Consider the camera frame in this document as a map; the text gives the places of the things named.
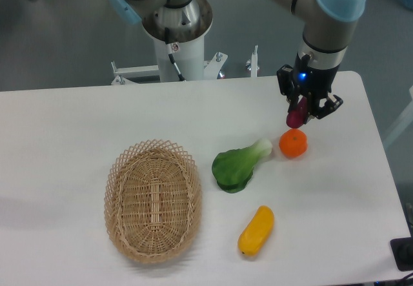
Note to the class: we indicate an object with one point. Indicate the black device at table edge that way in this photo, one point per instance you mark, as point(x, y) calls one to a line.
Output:
point(402, 252)

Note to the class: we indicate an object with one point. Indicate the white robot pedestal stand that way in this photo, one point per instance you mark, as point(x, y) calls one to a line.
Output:
point(178, 36)

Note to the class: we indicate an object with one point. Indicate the woven wicker basket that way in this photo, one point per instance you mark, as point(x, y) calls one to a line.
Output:
point(153, 201)

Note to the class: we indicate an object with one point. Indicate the purple sweet potato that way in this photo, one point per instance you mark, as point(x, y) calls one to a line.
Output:
point(297, 116)

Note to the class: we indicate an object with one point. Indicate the green bok choy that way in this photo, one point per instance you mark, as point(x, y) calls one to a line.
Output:
point(234, 168)

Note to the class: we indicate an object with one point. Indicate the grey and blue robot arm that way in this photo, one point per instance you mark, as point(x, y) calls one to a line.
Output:
point(329, 25)

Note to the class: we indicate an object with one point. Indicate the orange tangerine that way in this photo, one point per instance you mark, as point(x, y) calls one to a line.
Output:
point(293, 143)

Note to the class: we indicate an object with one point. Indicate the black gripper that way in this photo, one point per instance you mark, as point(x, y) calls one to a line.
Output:
point(313, 83)

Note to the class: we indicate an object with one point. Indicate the yellow mango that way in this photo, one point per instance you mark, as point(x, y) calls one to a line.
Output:
point(256, 233)

